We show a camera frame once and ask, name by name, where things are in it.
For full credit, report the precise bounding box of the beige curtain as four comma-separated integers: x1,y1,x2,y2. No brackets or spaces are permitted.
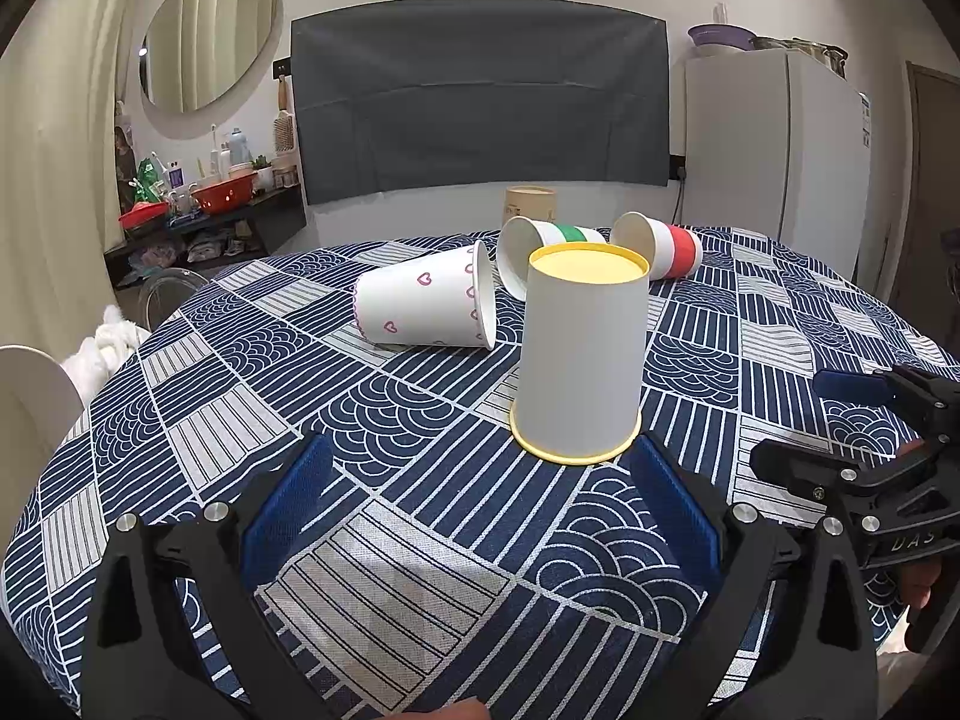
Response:
0,0,149,365

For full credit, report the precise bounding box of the white cup with green stripe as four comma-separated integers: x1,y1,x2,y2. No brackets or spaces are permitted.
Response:
498,216,610,298

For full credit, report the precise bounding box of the black shelf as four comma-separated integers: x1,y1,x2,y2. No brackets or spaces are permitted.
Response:
103,184,307,290

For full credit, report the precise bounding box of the blue white patterned tablecloth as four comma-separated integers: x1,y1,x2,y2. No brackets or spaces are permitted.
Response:
0,229,960,720

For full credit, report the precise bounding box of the person's left hand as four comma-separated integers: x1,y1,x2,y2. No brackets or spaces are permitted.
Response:
405,697,490,720

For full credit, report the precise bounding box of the white cup with pink hearts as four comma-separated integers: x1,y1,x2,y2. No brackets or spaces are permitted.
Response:
352,240,497,350

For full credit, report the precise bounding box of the clear plastic chair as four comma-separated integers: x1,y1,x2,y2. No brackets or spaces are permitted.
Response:
139,268,213,332

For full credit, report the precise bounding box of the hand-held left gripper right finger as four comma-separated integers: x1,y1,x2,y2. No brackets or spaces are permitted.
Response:
628,431,880,720

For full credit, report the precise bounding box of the purple basin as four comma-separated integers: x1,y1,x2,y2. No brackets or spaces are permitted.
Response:
688,22,757,53

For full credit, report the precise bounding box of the white cup with yellow rim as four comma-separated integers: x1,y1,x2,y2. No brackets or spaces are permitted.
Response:
510,244,650,464

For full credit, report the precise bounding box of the green packet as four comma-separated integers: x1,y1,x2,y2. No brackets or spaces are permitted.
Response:
133,152,168,204

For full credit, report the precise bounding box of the wooden hairbrush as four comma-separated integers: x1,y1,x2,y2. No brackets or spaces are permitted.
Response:
273,79,296,155

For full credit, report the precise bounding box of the red basket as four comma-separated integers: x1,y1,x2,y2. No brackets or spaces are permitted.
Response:
118,201,171,231

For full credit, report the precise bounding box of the white chair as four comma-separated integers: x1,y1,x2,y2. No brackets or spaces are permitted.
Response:
0,345,86,470

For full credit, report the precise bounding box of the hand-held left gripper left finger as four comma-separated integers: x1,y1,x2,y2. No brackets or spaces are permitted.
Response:
79,431,338,720

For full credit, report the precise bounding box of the white refrigerator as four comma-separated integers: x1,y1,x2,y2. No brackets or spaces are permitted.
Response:
681,52,875,292

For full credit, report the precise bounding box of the white fluffy cloth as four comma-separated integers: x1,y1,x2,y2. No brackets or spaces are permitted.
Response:
60,305,152,410

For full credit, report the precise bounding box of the person's right hand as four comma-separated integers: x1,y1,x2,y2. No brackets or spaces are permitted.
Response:
896,561,935,613

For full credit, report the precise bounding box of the dark grey cloth cover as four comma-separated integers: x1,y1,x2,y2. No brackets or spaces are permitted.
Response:
289,0,671,205

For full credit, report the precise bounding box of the white cup with red stripe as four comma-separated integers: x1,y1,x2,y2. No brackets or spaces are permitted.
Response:
609,211,704,282

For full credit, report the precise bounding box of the brown door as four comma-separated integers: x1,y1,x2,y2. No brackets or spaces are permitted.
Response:
879,60,960,316

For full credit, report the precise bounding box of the round wall mirror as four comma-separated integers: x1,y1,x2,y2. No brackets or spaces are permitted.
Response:
136,0,286,140

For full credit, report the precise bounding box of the beige paper cup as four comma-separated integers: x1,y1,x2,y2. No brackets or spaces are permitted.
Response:
502,186,560,230

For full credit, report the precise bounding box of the red colander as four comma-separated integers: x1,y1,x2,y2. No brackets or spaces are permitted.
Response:
191,171,257,212

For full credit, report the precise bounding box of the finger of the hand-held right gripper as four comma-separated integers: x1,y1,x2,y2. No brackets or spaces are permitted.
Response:
814,364,960,436
750,437,935,515

